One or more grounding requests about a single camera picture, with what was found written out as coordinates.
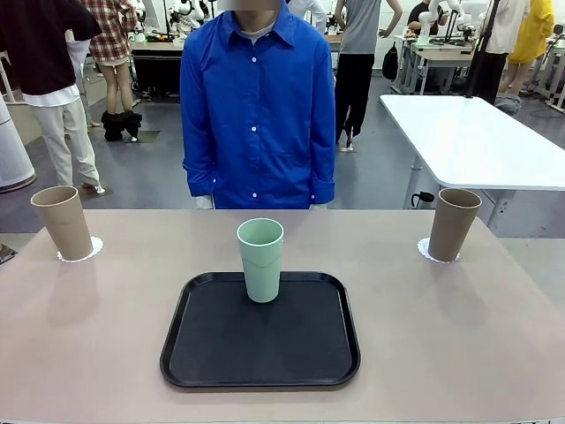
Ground white scalloped paper coaster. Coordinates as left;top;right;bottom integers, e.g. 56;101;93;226
56;236;105;264
417;237;461;265

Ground tan plastic cup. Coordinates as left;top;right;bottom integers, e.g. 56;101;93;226
426;188;483;262
30;185;95;261

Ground person's right forearm blue sleeve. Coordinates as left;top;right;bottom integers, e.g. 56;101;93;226
182;132;218;209

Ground person's left forearm blue sleeve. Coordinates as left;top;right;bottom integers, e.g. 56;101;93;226
307;132;337;208

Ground mint green plastic cup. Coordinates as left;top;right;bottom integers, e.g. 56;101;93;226
236;217;285;304

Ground person in blue shirt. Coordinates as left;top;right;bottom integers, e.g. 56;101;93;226
180;4;337;211

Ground black plastic tray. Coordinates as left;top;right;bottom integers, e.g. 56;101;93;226
159;270;362;390

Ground person in grey shirt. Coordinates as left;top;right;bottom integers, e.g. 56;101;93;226
334;0;401;152

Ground black hanging bag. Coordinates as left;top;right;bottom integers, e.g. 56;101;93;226
381;42;400;82

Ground black cloth pile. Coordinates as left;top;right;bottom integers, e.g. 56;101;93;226
101;110;144;143

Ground dark background desk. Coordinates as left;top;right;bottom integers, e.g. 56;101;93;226
129;40;185;103

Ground white table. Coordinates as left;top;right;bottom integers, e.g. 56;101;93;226
379;94;565;231

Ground grey background desk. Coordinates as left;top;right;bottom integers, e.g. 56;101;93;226
395;34;477;96

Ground person in plaid shirt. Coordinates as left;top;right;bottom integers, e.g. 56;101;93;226
79;0;141;130

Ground grey cloth pile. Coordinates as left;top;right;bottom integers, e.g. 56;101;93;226
493;93;523;117

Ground black stand pole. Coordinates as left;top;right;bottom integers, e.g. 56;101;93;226
463;0;502;101

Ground person in beige shirt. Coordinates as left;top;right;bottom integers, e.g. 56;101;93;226
470;0;531;105

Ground white cylindrical air purifier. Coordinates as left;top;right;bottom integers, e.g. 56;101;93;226
0;95;38;194

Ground person in black top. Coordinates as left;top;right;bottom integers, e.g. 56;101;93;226
0;0;107;195

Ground person in yellow raincoat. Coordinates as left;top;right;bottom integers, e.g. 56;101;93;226
498;0;555;96

